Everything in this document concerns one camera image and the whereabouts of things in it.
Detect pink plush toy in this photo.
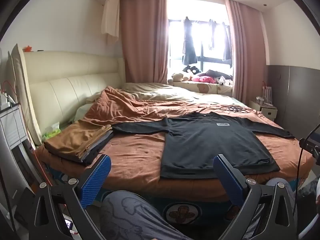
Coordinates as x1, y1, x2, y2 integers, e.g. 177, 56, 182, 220
191, 75, 217, 84

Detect small dark hanging garment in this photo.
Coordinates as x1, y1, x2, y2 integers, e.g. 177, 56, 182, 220
208, 19, 218, 50

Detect blue printed bed sheet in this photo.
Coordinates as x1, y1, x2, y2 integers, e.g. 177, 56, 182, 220
37, 150, 313, 230

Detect white nightstand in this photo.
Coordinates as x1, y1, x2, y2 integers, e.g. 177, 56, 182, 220
249, 100, 278, 123

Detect person's left leg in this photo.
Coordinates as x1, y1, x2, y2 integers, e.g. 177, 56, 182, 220
100, 190, 193, 240

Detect black and white plush toy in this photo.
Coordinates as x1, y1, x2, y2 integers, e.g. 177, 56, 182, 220
182, 65, 200, 77

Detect green tissue pack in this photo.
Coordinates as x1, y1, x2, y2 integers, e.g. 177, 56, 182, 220
42, 122, 62, 140

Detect brown folded garment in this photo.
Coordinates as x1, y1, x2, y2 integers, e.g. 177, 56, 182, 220
44, 120, 113, 159

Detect pink curtain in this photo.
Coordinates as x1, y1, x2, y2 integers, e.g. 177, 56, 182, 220
225, 0, 267, 105
121, 0, 169, 84

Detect long dark hanging garment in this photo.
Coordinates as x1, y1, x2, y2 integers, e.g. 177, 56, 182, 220
182, 17, 198, 65

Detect cream leather headboard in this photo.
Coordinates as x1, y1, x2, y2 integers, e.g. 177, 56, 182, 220
24, 51, 125, 140

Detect cream leaning cushion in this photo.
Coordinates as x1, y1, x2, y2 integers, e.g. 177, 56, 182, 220
11, 43, 43, 145

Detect beige plush toy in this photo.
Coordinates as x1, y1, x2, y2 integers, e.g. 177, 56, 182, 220
167, 72, 184, 84

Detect cream hanging cloth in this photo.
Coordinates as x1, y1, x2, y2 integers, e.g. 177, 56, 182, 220
101, 0, 120, 45

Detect black sweatshirt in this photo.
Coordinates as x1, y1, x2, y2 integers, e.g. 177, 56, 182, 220
111, 112, 295, 179

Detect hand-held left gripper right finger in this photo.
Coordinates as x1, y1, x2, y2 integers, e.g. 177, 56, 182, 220
214, 154, 304, 240

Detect grey folded garment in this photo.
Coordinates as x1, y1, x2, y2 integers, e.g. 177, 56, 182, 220
81, 130, 114, 162

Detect white bedside cabinet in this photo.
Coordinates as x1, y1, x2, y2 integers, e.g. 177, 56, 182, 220
0, 102, 48, 205

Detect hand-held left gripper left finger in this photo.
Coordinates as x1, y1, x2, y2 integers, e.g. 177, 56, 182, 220
22, 154, 111, 240

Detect beige bed sheet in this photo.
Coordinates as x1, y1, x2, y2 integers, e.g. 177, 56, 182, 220
121, 82, 233, 102

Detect white rack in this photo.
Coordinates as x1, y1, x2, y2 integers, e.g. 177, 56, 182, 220
260, 81, 274, 107

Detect orange blanket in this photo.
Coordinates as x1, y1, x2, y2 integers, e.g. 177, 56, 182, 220
35, 86, 315, 205

